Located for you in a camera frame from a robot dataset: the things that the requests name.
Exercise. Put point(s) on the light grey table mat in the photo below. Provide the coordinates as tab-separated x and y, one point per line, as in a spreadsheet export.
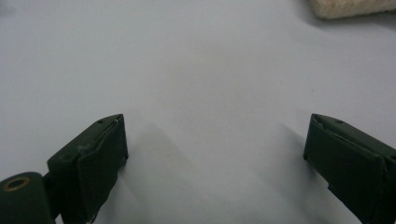
199	77

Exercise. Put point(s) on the cream knit glove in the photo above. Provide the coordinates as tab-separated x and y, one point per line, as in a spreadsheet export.
351	7

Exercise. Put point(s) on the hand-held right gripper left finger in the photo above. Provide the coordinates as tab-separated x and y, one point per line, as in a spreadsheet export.
93	161

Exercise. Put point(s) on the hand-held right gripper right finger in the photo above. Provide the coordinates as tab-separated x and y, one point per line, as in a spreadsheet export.
355	161

